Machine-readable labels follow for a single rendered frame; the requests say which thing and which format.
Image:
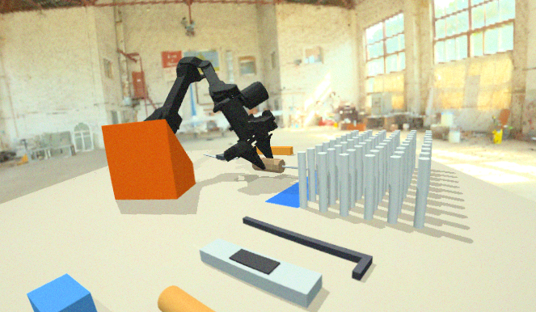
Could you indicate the blue cube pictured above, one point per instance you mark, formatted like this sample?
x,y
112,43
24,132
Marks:
x,y
64,294

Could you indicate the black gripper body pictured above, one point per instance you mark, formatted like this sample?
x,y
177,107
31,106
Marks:
x,y
243,144

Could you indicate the orange-handled hammer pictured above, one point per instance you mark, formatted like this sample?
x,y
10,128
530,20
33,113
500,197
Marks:
x,y
174,299

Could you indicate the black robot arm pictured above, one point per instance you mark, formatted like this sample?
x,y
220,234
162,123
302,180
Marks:
x,y
227,98

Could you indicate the orange rectangular bar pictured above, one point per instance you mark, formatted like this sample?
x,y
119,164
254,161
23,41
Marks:
x,y
279,150

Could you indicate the wooden-handled tool with grey metal shaft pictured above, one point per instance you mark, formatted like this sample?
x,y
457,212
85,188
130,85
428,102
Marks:
x,y
273,165

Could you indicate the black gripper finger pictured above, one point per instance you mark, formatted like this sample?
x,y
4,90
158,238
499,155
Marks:
x,y
264,146
252,156

